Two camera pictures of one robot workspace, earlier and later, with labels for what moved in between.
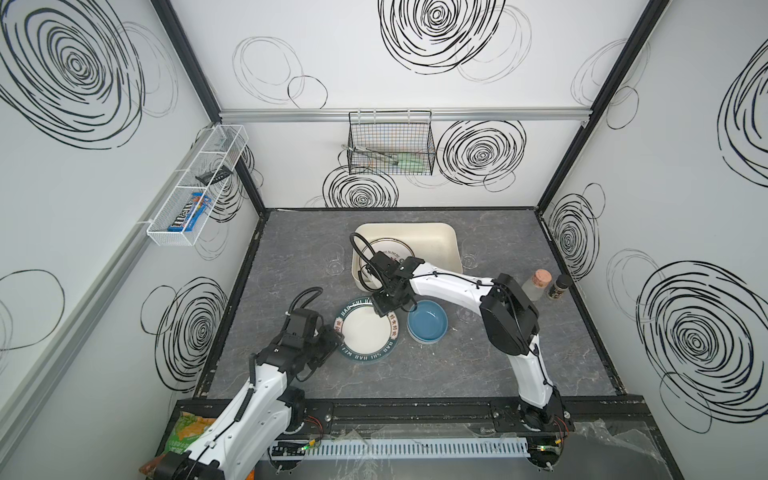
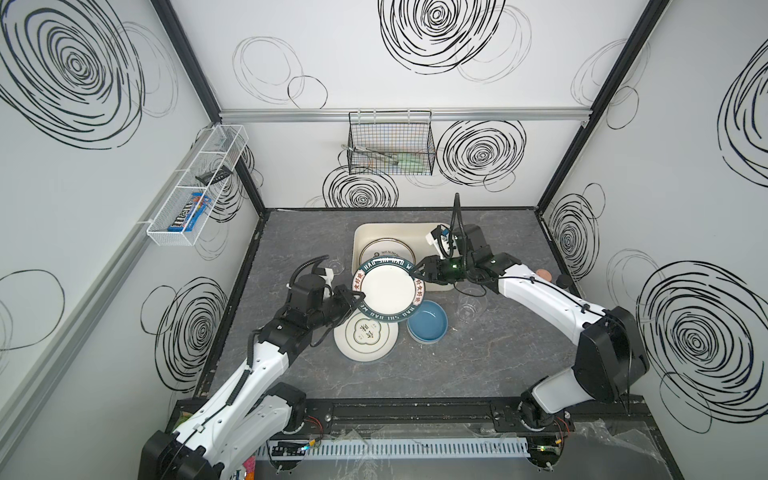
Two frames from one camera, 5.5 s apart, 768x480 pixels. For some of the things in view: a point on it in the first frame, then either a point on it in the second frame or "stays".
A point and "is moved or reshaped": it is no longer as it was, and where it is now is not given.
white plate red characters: [391, 247] stays
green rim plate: [368, 337] is moved or reshaped
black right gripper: [387, 294] → [429, 267]
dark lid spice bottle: [562, 283] stays
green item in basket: [410, 162] stays
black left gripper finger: [330, 336] → [353, 297]
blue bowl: [428, 323] stays
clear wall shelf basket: [182, 219] stays
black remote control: [212, 176] stays
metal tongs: [382, 155] stays
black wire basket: [395, 142] stays
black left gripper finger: [318, 360] → [343, 317]
